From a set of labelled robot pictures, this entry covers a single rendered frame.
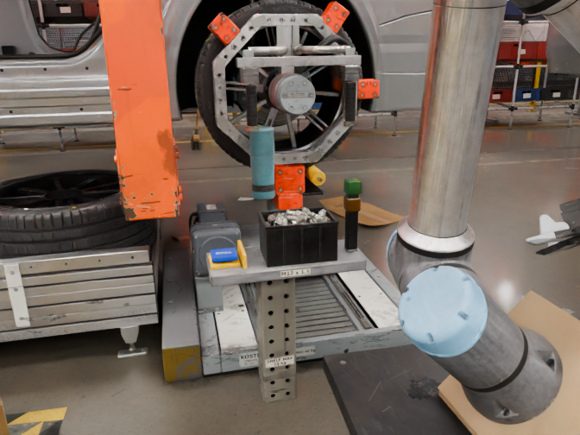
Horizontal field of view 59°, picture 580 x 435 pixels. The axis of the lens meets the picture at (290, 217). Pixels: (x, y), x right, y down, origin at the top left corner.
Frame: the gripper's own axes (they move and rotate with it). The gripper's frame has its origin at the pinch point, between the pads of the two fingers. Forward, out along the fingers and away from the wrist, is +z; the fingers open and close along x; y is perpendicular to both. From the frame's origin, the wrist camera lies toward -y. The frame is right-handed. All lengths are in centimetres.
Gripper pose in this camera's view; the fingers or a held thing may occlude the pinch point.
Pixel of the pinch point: (531, 250)
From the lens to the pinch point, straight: 127.3
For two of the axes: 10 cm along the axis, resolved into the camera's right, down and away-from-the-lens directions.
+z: -8.3, 3.3, 4.5
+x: -5.4, -2.4, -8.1
